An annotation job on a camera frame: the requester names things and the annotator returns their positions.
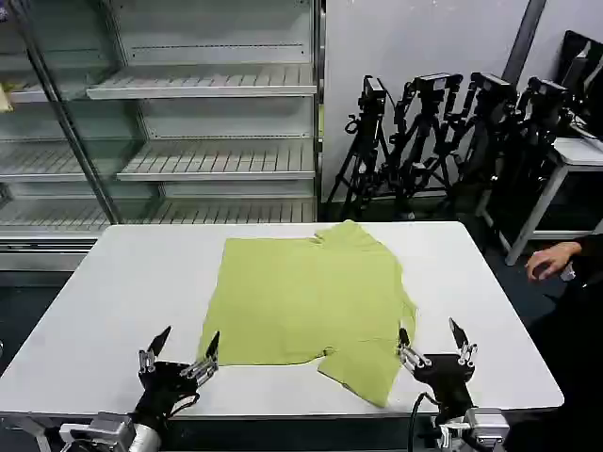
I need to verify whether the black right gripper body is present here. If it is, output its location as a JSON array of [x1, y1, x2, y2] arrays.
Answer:
[[413, 353, 475, 418]]

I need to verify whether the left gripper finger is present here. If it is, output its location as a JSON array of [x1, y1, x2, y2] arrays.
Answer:
[[138, 325, 172, 376], [180, 330, 221, 385]]

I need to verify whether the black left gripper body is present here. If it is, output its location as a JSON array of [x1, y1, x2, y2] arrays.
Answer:
[[133, 361, 200, 428]]

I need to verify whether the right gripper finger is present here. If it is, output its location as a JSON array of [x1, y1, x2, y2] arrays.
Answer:
[[448, 316, 479, 366], [397, 327, 432, 374]]

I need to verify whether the person's hand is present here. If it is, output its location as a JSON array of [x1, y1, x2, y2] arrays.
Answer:
[[524, 241, 579, 283]]

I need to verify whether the green t-shirt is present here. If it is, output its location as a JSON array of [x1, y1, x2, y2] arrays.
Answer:
[[196, 218, 420, 409]]

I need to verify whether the white metal desk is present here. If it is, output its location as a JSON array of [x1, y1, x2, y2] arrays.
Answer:
[[474, 135, 603, 267]]

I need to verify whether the empty glass display shelf unit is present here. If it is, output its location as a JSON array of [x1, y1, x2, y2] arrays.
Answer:
[[0, 0, 327, 273]]

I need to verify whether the black computer monitor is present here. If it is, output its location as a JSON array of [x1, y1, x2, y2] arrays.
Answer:
[[561, 29, 603, 138]]

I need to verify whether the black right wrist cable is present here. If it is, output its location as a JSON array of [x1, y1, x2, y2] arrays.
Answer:
[[409, 392, 437, 452]]

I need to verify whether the grey wall duct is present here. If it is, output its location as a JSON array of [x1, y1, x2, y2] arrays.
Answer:
[[502, 0, 548, 82]]

